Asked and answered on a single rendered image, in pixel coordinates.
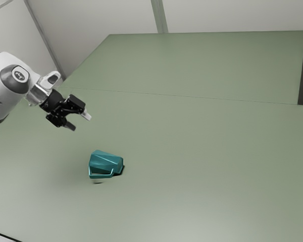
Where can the teal faceted mug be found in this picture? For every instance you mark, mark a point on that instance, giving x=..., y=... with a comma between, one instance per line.
x=104, y=163

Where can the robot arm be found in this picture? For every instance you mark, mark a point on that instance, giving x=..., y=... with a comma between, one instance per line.
x=5, y=85

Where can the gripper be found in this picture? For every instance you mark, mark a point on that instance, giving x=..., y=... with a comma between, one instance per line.
x=51, y=101

